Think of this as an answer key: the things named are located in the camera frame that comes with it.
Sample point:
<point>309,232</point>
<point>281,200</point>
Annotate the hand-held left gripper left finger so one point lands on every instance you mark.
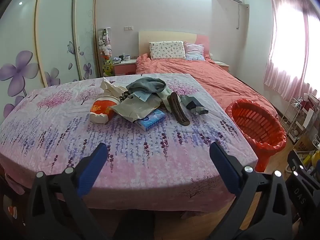
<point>93,165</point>

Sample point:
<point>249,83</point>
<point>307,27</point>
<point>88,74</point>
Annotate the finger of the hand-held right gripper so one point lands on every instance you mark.
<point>295,161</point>

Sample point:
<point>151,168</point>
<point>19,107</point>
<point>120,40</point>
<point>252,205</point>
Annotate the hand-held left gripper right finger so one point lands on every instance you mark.
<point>226,170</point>

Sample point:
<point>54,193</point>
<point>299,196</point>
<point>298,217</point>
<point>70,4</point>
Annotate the red plastic basket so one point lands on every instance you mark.
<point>252,122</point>

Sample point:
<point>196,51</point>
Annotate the beige snack bag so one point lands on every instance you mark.
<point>135,108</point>

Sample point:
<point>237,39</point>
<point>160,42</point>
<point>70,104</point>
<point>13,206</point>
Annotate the brown cardboard box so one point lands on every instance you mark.
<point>303,143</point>

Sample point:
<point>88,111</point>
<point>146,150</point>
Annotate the yellow bag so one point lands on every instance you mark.
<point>315,157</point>

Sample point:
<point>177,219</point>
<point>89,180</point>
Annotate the white paper bag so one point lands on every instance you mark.
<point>308,120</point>

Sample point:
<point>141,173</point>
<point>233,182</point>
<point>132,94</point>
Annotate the pink purple floral tablecloth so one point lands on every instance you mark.
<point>62,130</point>

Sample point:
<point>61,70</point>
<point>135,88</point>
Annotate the red white noodle cup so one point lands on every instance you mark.
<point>102,108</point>

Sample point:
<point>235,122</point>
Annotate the blue tissue packet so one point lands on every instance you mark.
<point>150,120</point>

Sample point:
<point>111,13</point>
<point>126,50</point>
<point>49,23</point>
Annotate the dark grey sock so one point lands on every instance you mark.
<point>195,105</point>

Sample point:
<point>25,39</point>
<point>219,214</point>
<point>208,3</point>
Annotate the brown shoe insole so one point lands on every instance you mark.
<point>178,110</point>

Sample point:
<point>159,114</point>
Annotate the crumpled white paper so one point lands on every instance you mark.
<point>108,87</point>

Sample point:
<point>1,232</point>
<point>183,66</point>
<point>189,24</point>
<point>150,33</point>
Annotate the orange duvet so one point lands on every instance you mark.
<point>212,77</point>

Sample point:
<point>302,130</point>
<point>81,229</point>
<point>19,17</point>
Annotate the beige cloth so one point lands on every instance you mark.
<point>165,96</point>

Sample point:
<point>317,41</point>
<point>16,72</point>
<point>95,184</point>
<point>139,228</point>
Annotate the grey cloth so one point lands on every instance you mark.
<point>147,83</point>

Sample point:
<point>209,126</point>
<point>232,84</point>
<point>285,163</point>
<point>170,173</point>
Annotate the green plush toy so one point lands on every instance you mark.
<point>108,67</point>

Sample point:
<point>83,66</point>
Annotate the pink white nightstand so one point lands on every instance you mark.
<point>223,65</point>
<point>125,68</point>

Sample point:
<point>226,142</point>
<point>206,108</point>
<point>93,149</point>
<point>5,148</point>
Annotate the pink curtain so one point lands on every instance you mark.
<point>282,55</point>

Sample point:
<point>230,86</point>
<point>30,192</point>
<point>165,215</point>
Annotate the white mug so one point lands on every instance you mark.
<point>126,58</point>

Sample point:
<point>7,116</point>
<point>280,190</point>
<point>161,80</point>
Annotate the pink striped pillow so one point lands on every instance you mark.
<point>195,51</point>

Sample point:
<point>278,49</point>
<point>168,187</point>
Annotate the clear tube of plush toys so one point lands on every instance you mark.
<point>104,42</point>

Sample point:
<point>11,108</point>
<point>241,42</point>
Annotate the floral sliding door wardrobe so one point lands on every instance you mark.
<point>57,42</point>

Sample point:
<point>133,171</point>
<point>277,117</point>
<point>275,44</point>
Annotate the white floral pillow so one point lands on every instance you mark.
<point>167,50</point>

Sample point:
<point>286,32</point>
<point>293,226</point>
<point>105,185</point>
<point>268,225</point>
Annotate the bed with beige pink headboard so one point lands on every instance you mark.
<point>165,36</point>

